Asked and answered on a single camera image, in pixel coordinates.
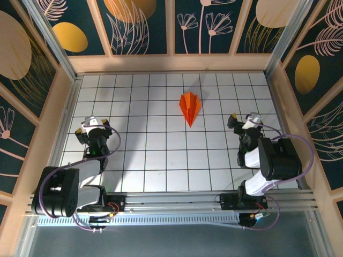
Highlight orange paper sheet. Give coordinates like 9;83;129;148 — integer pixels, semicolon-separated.
178;92;202;129

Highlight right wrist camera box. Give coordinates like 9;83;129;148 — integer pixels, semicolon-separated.
242;112;263;130

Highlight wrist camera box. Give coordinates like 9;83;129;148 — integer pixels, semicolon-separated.
81;115;100;133
242;112;263;130

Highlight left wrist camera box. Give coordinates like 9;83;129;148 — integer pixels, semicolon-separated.
81;115;100;133

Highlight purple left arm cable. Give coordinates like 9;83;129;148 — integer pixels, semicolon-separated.
37;123;122;233

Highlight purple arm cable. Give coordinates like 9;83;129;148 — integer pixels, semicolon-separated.
37;123;122;233
242;116;315;231

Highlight aluminium side rail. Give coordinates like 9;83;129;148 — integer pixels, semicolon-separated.
264;72;309;191
42;74;83;194

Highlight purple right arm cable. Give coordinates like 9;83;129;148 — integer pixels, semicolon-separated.
242;116;315;231

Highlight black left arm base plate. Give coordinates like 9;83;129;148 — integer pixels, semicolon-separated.
77;194;126;214

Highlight wall panel single pink flower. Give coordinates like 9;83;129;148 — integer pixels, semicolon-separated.
0;93;40;195

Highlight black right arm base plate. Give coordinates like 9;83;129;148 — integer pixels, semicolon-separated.
215;193;269;211

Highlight wall panel pink leaf outlines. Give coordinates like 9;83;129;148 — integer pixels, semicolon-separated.
305;101;343;192

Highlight wall panel oval and feathers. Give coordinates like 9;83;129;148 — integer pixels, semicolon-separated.
281;0;343;116

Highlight wall panel pink flowers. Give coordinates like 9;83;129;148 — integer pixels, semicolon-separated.
174;0;245;55

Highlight wall panel orange disc leaves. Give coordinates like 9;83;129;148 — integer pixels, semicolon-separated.
95;0;169;56

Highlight aluminium frame post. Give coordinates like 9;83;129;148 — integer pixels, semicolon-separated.
264;0;314;77
307;210;332;257
17;214;38;257
23;0;78;81

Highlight aluminium frame beam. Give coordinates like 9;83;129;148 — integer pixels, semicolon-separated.
25;188;318;215

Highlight wall panel cream disc lines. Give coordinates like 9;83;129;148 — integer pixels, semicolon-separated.
235;0;305;54

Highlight grey slotted cable duct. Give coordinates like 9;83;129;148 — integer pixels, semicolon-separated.
36;213;242;228

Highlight wall panel large cream disc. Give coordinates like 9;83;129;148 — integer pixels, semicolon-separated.
0;9;59;120

